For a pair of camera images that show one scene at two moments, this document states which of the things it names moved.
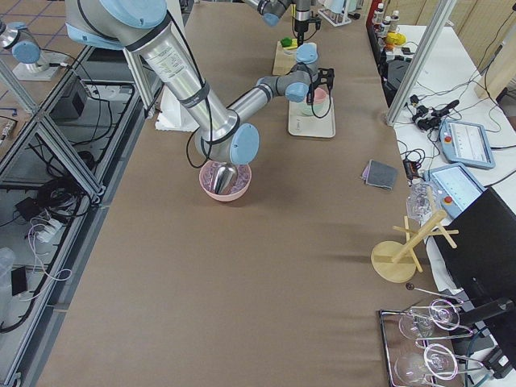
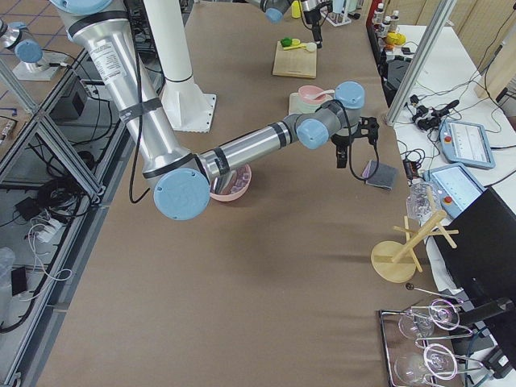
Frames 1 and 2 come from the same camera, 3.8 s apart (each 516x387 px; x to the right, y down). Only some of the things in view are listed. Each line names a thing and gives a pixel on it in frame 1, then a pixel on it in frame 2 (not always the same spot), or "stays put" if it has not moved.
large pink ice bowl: (207, 175) stays put
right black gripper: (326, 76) -> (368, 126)
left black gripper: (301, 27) -> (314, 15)
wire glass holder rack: (411, 363) stays put
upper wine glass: (418, 325) stays put
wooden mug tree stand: (396, 262) stays put
